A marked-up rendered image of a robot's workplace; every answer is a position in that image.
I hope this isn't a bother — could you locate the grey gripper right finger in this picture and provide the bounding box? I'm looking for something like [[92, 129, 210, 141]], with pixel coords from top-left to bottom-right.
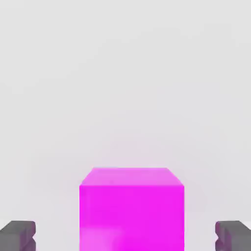
[[215, 220, 251, 251]]

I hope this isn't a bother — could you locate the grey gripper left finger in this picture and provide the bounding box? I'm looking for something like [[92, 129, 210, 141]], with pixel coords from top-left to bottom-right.
[[0, 220, 37, 251]]

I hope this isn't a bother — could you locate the small magenta cube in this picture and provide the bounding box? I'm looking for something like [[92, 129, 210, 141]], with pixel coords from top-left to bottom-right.
[[79, 167, 185, 251]]

